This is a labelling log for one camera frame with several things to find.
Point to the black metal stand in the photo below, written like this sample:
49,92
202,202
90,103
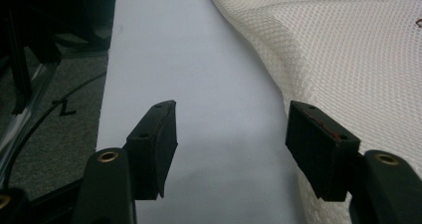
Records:
20,78

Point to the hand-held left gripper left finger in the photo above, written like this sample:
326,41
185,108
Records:
151,151

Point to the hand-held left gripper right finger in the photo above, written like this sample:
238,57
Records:
321,154

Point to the white foam board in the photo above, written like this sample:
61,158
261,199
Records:
199,68

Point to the white mesh zipper bag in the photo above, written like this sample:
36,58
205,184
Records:
348,51

